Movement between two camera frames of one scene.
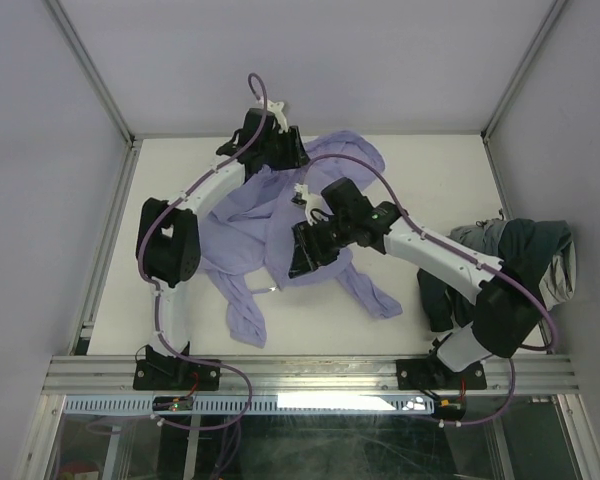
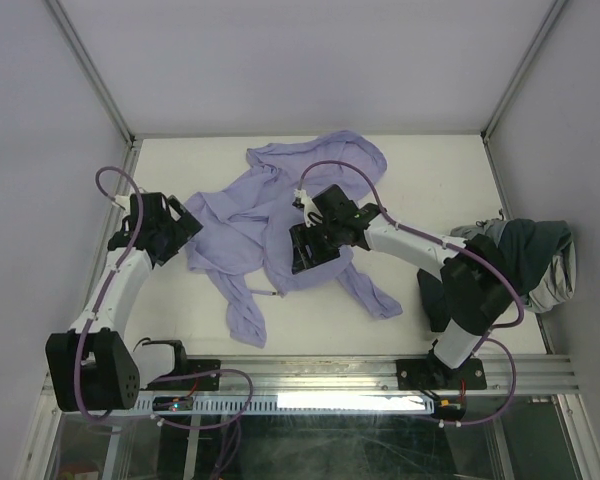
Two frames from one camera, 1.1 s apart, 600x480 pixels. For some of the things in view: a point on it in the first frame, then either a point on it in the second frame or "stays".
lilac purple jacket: [246, 237] stays
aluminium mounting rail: [66, 375] stays
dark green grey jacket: [542, 251] stays
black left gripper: [294, 153] -> [186, 227]
